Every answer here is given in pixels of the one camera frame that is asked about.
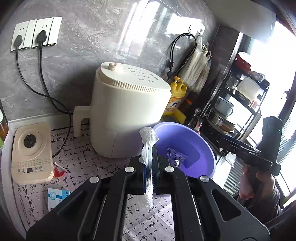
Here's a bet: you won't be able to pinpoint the black kitchen rack right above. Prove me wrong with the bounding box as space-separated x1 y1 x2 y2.
202 58 270 141

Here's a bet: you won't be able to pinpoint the silver foil snack bag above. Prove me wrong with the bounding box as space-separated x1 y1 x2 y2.
166 148 187 168

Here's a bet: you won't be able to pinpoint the white blue paper packet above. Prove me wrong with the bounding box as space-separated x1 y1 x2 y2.
47 188 71 211

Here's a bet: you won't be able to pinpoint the purple plastic trash bucket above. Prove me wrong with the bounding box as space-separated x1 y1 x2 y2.
152 121 217 197

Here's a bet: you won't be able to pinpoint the white enamel mug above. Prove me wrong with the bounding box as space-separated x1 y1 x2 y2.
214 96 234 116

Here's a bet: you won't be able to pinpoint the small pink bottle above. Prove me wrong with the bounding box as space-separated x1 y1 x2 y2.
195 120 202 132

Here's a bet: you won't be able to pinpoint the red container on rack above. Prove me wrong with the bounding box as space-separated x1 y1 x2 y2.
236 54 251 73

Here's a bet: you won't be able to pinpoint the black hanging cable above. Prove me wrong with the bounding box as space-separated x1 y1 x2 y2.
166 33 198 82

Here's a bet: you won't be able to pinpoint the cream induction cooker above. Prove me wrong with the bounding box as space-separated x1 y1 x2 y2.
11 122 54 185

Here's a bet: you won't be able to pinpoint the red small wrapper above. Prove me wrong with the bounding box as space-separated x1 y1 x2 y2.
54 162 67 178

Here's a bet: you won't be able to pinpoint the yellow sponge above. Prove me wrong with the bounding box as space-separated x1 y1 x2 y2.
172 109 186 125

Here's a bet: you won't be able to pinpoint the stacked steel bowls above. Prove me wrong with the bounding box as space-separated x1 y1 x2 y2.
206 108 236 134

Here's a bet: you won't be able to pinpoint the white pot on rack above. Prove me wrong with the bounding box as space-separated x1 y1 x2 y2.
237 77 260 102

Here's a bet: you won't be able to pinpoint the black power plug and cord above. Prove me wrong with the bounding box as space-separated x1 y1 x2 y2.
36 30 72 158

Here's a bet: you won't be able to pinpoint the cream air fryer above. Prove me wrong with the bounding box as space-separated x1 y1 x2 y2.
73 62 171 158

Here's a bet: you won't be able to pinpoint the white wall socket panel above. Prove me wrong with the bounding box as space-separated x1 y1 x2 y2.
32 16 63 48

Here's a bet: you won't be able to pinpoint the right hand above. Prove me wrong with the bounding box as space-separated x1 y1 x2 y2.
239 166 275 200

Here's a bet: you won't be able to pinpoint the yellow dish soap bottle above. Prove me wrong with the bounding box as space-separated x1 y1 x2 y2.
163 76 187 115

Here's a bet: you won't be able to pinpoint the patterned white table mat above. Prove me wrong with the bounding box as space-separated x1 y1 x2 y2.
14 124 175 240

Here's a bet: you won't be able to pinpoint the white hanging plastic bags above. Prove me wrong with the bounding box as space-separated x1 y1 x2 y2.
178 36 209 88

